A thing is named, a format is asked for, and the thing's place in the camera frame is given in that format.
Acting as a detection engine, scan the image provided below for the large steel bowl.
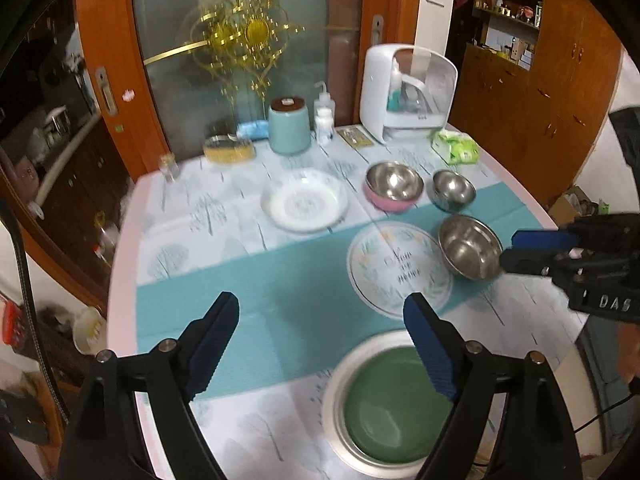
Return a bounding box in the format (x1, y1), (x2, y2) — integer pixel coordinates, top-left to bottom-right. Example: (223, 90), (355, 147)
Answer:
(437, 214), (503, 282)

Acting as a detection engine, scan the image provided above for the small steel bowl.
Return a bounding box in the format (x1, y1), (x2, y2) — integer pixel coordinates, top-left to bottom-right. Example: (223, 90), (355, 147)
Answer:
(432, 169), (476, 214)

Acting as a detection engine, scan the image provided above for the pink steel bowl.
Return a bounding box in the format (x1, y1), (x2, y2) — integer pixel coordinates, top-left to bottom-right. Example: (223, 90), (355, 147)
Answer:
(363, 162), (424, 214)

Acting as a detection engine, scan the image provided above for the green plate white rim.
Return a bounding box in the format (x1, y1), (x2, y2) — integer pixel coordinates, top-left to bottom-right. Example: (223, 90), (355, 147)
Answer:
(321, 330), (452, 479)

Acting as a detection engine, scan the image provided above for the white patterned plate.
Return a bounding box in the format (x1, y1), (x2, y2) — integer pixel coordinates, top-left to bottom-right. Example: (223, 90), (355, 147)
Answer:
(260, 168), (349, 234)

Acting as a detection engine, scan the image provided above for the green tissue pack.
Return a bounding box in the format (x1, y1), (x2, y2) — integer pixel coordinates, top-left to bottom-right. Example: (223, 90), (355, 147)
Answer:
(432, 129), (480, 166)

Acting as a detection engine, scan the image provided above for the brown wooden cabinet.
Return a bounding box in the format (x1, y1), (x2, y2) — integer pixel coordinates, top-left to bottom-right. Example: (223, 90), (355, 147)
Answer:
(449, 0), (622, 207)

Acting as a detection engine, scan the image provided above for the white bottle sterilizer appliance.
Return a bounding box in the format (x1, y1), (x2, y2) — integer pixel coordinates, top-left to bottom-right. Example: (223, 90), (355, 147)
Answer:
(359, 44), (458, 144)

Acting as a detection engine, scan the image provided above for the gold packet on table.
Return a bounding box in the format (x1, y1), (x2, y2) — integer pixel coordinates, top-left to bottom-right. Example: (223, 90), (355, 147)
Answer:
(336, 126), (373, 148)

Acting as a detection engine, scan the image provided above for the white pill bottle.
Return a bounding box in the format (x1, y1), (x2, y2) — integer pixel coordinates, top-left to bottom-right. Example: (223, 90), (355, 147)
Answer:
(314, 106), (334, 145)

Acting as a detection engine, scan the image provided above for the clear squeeze bottle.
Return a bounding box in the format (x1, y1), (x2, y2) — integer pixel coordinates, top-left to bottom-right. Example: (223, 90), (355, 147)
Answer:
(314, 81), (335, 116)

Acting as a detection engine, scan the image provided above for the teal canister brown lid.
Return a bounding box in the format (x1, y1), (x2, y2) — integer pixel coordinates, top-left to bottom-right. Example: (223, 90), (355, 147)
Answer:
(268, 96), (311, 156)

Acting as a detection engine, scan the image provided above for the small glass jar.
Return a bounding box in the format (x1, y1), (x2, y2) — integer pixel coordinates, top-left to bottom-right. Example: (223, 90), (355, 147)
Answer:
(158, 153), (180, 182)

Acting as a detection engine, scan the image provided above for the blue cloth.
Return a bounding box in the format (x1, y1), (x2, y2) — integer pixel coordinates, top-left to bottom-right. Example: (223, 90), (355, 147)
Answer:
(236, 119), (269, 141)

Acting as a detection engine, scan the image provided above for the yellow sponge container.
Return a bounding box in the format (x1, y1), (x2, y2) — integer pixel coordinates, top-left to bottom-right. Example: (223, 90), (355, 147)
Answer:
(203, 134), (255, 165)

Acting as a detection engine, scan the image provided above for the wooden glass door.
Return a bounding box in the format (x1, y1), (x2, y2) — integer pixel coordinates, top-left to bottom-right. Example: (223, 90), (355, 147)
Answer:
(74, 0), (419, 178)

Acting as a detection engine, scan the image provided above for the black cable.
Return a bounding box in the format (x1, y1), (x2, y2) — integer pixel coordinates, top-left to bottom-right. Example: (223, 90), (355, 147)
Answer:
(0, 199), (72, 426)

